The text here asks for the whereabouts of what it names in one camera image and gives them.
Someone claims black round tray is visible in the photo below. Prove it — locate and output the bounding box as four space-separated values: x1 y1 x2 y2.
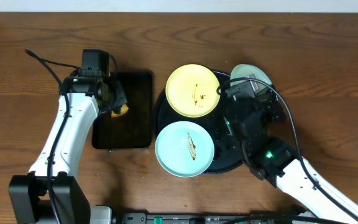
152 69 248 174

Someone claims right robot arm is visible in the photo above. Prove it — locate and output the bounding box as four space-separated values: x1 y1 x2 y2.
216 77 358 223

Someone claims light blue plate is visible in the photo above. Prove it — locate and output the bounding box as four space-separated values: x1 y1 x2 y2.
230 64 273 93
155 121 214 178

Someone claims yellow plate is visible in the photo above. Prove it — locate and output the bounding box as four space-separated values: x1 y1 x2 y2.
165 64 220 118

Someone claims green and yellow sponge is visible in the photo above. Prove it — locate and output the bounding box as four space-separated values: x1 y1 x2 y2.
111 104 129 118

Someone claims black rectangular tray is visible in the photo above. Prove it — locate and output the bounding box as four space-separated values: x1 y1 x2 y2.
91 70 153 149

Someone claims light blue plate front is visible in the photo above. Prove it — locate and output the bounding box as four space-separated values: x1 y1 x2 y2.
155 121 214 178

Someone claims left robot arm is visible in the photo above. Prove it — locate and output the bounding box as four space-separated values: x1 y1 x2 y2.
9 70 127 224

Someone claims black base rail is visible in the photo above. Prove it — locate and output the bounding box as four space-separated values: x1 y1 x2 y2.
90 205 316 224

